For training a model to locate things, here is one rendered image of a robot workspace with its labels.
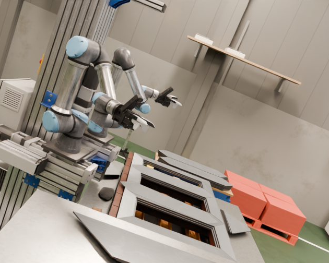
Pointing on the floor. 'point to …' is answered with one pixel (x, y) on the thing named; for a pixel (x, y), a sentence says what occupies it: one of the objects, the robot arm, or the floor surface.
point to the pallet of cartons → (266, 207)
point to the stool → (126, 145)
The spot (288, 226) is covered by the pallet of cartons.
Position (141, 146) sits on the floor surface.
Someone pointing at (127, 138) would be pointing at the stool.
